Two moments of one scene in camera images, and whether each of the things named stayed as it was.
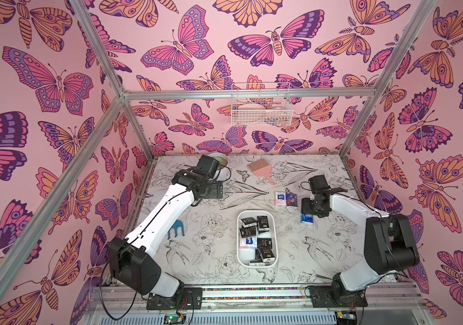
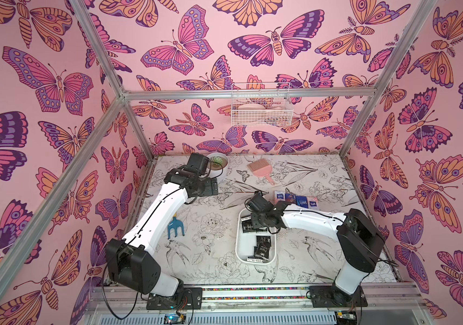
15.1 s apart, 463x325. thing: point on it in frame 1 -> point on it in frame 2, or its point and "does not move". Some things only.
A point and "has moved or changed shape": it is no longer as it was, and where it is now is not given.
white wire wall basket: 261,112 does not move
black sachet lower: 264,244 does not move
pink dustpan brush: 261,168 does not move
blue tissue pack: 306,218 has moved or changed shape
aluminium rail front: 261,298 does not move
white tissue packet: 280,198 does not move
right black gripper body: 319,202 -> 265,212
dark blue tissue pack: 291,199 does not move
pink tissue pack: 248,242 has moved or changed shape
